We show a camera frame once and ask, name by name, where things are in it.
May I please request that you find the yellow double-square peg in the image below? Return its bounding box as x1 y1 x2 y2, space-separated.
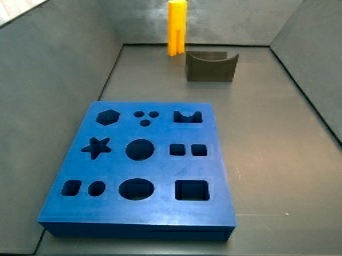
168 0 188 56

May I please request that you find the blue foam shape board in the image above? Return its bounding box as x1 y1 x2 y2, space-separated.
38 101 237 241

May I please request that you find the black curved peg holder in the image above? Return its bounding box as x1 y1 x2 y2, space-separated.
186 51 240 82

